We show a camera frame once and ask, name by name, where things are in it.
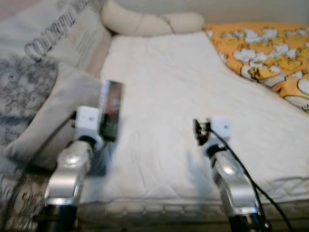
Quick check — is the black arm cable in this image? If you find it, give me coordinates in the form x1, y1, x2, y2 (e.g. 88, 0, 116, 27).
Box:
0, 111, 78, 232
210, 128, 295, 232

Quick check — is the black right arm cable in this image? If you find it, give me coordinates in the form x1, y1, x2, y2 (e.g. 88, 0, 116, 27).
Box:
210, 128, 295, 232

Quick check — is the grey floral pattern pillow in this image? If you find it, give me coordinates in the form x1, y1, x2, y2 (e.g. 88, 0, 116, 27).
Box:
0, 51, 59, 145

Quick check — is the book with red black cover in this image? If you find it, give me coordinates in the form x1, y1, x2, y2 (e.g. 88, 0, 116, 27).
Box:
98, 80, 125, 142

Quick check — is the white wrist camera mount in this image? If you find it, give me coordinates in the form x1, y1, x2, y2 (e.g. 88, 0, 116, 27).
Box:
73, 106, 104, 150
209, 117, 231, 145

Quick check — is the white quilted mattress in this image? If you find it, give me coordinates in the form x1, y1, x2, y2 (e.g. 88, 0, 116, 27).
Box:
80, 31, 309, 218

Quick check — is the grey plush pillow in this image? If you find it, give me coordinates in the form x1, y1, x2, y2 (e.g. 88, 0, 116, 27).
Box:
4, 63, 104, 170

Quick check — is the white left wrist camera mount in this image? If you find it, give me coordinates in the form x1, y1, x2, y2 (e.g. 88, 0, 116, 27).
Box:
73, 106, 104, 150

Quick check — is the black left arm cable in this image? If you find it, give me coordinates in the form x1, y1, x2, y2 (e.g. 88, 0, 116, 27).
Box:
0, 111, 78, 232

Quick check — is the beige pillow with lettering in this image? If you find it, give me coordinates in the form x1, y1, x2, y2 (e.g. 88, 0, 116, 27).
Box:
0, 0, 112, 71

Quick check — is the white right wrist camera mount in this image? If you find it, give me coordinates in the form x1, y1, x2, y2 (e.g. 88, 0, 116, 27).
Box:
209, 117, 231, 145

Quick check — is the yellow cartoon print blanket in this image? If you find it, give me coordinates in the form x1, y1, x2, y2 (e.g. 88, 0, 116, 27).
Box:
203, 22, 309, 113

